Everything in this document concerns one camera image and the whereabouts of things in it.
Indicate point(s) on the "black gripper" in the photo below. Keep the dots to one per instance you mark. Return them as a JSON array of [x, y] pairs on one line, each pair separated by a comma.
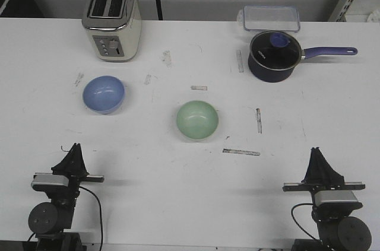
[[67, 166], [330, 179]]

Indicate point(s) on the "blue bowl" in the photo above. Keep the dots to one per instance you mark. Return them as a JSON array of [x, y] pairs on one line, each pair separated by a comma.
[[104, 94]]

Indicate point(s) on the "green bowl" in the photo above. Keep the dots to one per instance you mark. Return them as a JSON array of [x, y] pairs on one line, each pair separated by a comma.
[[197, 120]]

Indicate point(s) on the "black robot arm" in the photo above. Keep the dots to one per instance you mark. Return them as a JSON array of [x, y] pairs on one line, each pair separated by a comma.
[[50, 221], [337, 229]]

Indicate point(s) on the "dark blue saucepan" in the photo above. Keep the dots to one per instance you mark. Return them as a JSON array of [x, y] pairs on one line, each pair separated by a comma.
[[271, 75]]

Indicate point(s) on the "glass saucepan lid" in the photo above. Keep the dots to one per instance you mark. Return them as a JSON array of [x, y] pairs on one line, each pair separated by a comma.
[[275, 50]]

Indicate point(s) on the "cream two-slot toaster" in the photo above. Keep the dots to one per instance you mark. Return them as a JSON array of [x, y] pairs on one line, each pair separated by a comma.
[[113, 28]]

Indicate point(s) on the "clear plastic food container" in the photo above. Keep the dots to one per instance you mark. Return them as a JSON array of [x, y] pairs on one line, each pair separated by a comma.
[[261, 18]]

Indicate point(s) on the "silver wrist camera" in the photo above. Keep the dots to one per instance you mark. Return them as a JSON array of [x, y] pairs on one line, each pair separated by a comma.
[[45, 182], [335, 197]]

